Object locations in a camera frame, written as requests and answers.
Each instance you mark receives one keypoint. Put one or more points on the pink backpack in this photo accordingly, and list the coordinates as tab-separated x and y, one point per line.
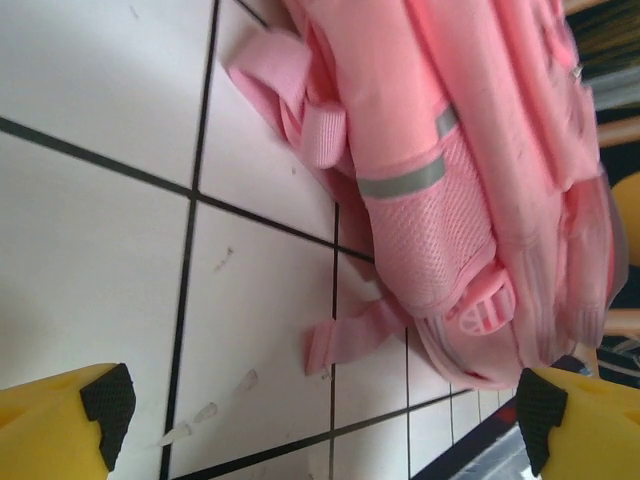
450	175

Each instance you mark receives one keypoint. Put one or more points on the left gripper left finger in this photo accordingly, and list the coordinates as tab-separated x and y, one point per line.
45	430

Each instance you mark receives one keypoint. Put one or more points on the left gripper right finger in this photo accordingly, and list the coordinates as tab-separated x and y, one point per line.
595	430

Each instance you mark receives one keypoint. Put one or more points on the navy book with cream edge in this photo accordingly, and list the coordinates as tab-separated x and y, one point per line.
480	445

